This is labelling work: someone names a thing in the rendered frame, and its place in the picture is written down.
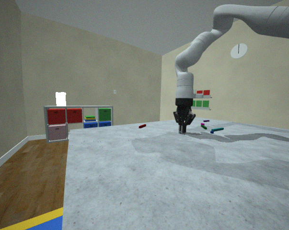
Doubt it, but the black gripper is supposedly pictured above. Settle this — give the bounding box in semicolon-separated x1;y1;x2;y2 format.
173;98;196;134

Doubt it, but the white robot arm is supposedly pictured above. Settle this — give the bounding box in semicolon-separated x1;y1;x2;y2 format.
174;4;289;98

